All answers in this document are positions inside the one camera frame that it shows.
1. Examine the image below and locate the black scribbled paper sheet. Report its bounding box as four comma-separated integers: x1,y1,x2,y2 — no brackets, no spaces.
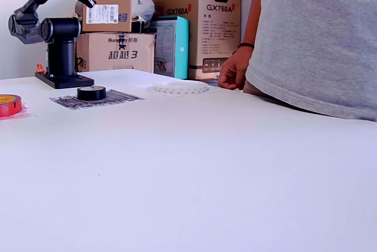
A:
48,88,145,111

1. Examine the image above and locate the red tape roll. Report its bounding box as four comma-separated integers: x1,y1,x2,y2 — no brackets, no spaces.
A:
0,94,23,118

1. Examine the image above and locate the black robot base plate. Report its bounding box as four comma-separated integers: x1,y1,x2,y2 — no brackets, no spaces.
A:
34,71,95,89

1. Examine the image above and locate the turquoise box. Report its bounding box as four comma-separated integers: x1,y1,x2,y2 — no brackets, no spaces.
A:
149,15,190,80

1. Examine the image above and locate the person right hand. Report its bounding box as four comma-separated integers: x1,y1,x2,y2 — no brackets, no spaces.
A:
218,49,252,91

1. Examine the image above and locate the red scribbled paper sheet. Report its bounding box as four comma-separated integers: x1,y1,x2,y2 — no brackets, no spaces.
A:
0,103,38,121

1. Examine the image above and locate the person torso grey shirt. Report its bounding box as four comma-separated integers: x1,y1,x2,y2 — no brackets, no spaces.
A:
243,0,377,122

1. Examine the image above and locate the Huntkey printed cardboard box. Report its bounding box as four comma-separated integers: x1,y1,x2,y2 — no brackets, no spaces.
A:
75,32,156,73

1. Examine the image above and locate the person right forearm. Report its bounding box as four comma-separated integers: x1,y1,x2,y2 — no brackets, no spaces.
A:
237,0,267,45

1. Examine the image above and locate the white plastic bag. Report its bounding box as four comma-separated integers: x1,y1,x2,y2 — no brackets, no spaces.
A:
131,0,156,24

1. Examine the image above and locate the white tape roll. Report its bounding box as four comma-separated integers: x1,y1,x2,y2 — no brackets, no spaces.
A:
152,80,209,95

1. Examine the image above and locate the large GX760A cardboard box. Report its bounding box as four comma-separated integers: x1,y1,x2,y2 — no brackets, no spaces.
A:
143,0,243,81

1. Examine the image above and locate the cardboard box with shipping label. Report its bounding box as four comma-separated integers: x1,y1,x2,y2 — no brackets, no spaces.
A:
81,0,134,34

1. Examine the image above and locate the black tape roll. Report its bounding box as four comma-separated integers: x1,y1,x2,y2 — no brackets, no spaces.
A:
77,85,107,101

